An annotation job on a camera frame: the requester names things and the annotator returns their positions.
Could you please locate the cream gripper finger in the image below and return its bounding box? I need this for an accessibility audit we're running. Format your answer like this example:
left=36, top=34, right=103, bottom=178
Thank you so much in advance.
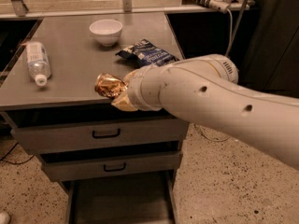
left=123, top=69, right=138, bottom=85
left=111, top=91, right=137, bottom=112

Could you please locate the crushed orange can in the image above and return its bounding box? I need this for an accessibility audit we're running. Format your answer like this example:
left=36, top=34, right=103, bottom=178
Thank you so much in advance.
left=94, top=74, right=127, bottom=99

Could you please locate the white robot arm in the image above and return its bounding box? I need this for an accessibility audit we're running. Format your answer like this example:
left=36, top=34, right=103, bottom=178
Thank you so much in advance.
left=112, top=55, right=299, bottom=169

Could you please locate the grey drawer cabinet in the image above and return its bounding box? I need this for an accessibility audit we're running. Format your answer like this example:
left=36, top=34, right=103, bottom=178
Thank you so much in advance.
left=0, top=11, right=198, bottom=224

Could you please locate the middle grey drawer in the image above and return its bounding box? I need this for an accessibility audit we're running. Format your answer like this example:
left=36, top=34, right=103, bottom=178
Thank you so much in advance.
left=42, top=151, right=182, bottom=181

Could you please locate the grey drawer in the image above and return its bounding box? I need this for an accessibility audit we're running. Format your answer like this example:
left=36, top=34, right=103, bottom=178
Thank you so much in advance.
left=12, top=109, right=188, bottom=154
left=42, top=151, right=182, bottom=181
left=65, top=171, right=179, bottom=224

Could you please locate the top grey drawer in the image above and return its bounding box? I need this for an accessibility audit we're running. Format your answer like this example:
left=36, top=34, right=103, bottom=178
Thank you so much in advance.
left=12, top=109, right=188, bottom=154

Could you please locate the bottom grey drawer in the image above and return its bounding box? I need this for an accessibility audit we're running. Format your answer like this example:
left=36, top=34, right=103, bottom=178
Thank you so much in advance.
left=65, top=171, right=179, bottom=224

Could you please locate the blue chip bag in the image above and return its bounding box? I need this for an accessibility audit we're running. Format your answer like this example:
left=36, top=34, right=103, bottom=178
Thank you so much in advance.
left=117, top=39, right=178, bottom=67

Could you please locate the white ceramic bowl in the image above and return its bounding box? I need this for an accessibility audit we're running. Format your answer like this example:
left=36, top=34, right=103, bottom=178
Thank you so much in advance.
left=89, top=20, right=123, bottom=47

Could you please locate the clear plastic water bottle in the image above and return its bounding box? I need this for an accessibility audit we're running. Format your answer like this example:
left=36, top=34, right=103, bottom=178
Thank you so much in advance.
left=25, top=42, right=51, bottom=87

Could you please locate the white plug adapter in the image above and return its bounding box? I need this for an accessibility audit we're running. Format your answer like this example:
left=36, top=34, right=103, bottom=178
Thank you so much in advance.
left=208, top=0, right=229, bottom=14

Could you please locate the dark cabinet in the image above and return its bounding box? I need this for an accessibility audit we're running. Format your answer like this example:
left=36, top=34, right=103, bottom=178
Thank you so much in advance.
left=232, top=0, right=299, bottom=98

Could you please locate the white shoe tip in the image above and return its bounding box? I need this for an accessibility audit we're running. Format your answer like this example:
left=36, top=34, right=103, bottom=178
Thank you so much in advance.
left=0, top=212, right=10, bottom=224

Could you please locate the metal shelf rail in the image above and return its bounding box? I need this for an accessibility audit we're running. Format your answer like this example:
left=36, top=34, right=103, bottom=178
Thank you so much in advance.
left=0, top=0, right=256, bottom=21

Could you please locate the black floor cable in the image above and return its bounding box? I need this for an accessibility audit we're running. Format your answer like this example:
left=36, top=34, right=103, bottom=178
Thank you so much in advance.
left=0, top=142, right=36, bottom=166

